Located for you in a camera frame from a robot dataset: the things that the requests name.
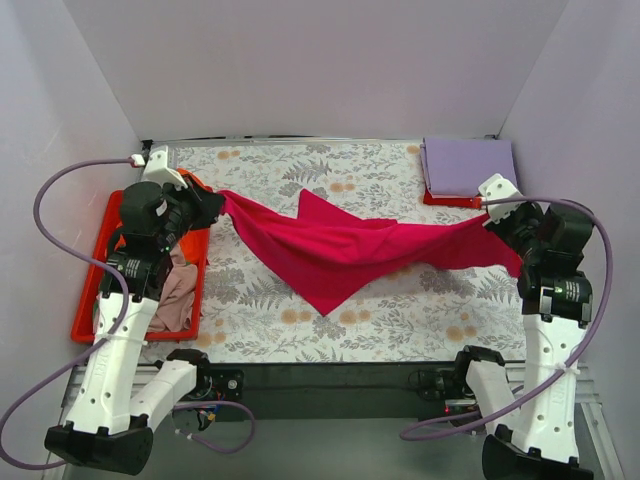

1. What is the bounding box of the magenta t-shirt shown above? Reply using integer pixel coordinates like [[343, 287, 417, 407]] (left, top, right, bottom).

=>
[[222, 190, 521, 315]]

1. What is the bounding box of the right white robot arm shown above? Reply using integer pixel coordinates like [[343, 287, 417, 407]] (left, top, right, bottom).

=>
[[482, 202, 594, 479]]

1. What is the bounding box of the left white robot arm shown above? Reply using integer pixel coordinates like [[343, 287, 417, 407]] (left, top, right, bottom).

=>
[[44, 179, 224, 475]]

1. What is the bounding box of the orange t-shirt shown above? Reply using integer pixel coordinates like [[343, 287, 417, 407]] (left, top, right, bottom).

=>
[[99, 190, 209, 264]]

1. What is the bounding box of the folded red t-shirt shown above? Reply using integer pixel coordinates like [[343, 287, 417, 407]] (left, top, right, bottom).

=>
[[423, 190, 482, 210]]

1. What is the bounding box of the folded lavender t-shirt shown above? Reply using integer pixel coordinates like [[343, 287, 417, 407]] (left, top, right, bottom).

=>
[[420, 137, 518, 198]]

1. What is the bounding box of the beige pink t-shirt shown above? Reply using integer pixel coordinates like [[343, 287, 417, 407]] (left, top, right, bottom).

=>
[[147, 246, 198, 333]]

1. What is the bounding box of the floral patterned table mat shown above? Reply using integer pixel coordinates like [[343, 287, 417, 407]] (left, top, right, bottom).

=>
[[169, 141, 525, 363]]

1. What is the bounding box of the red plastic bin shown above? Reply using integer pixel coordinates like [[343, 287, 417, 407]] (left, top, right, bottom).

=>
[[69, 188, 211, 344]]

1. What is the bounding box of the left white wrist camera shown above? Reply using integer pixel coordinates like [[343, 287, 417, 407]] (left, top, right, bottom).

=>
[[141, 145, 188, 190]]

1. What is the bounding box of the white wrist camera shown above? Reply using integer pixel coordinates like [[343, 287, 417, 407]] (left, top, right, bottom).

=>
[[478, 173, 524, 223], [141, 145, 188, 190]]

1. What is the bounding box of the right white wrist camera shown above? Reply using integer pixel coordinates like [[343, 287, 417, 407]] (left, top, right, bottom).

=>
[[478, 173, 524, 223]]

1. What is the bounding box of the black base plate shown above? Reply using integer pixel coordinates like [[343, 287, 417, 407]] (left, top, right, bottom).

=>
[[190, 362, 475, 421]]

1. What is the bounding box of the aluminium frame rail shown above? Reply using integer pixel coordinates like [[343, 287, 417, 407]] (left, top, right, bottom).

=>
[[59, 359, 626, 480]]

